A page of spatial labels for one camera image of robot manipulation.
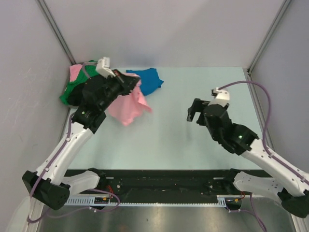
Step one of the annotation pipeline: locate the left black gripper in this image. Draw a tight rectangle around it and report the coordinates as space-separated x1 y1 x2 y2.
99 69 140 111

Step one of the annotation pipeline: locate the pink t-shirt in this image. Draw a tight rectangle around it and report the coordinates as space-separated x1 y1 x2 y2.
70 64 82 82
108 80 152 126

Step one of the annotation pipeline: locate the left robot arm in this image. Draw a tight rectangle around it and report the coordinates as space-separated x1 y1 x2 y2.
22 69 139 210

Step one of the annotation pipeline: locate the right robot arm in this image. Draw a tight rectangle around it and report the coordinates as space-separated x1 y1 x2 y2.
187 98 309 218

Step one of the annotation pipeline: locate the green t-shirt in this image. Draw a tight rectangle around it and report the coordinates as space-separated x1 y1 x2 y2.
59 68 88 106

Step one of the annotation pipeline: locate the black t-shirt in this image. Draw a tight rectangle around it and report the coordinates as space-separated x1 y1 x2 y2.
67 83 84 107

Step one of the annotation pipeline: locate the folded blue t-shirt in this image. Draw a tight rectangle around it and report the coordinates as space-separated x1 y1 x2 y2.
126 68 164 96

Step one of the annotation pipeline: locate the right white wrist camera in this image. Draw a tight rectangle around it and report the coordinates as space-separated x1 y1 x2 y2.
210 88 230 107

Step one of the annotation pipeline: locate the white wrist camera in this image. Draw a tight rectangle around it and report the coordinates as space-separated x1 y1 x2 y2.
210 88 230 107
96 57 115 78

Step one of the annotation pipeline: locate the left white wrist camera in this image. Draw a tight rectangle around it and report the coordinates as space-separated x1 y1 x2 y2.
96 57 115 78

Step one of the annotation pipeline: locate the white slotted cable duct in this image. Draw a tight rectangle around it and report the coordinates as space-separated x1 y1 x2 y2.
65 195 242 207

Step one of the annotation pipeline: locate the left aluminium corner post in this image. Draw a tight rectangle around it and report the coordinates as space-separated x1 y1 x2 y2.
35 0 77 65

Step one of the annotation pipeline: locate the aluminium corner post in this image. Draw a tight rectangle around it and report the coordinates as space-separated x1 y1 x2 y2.
35 0 77 65
247 0 294 75

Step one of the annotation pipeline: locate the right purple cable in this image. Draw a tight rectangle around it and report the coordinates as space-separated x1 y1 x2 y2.
212 81 309 228

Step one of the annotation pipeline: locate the purple cable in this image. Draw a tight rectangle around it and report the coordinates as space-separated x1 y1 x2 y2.
26 61 121 224
212 81 309 228

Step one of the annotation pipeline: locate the right aluminium corner post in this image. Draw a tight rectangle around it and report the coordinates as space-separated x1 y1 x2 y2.
247 0 294 75

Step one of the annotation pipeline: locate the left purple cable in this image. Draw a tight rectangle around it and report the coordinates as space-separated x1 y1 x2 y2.
26 61 121 224

